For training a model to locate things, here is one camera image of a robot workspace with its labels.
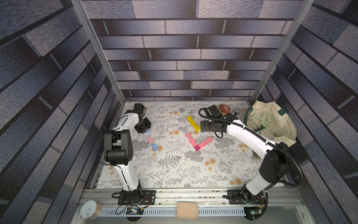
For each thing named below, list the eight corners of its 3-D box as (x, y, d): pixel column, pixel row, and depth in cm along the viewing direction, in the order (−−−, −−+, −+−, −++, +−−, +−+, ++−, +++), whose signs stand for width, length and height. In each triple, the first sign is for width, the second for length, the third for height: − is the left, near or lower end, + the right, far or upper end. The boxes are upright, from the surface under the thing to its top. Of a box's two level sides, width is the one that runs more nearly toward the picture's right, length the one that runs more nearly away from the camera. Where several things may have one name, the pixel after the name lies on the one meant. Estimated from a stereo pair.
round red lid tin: (219, 114, 114) (220, 111, 110) (218, 108, 119) (219, 104, 115) (229, 114, 114) (231, 111, 110) (227, 108, 119) (229, 104, 115)
